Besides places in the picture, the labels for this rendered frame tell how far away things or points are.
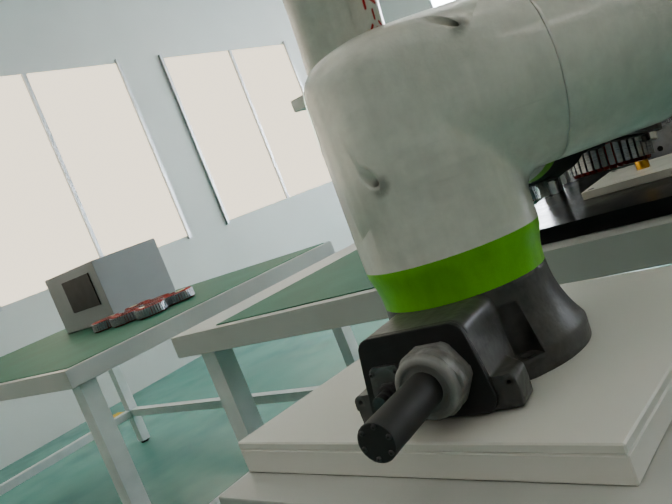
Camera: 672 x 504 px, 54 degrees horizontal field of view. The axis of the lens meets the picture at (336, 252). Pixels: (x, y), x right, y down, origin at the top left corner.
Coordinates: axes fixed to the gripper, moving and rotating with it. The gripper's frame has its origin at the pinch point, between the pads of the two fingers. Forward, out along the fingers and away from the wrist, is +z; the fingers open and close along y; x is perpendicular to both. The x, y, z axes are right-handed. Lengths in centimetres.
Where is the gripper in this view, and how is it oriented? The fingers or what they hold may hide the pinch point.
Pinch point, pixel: (603, 143)
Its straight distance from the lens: 98.7
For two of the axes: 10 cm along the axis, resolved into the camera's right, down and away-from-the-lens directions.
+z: 6.6, -1.2, 7.4
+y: 7.1, -2.2, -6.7
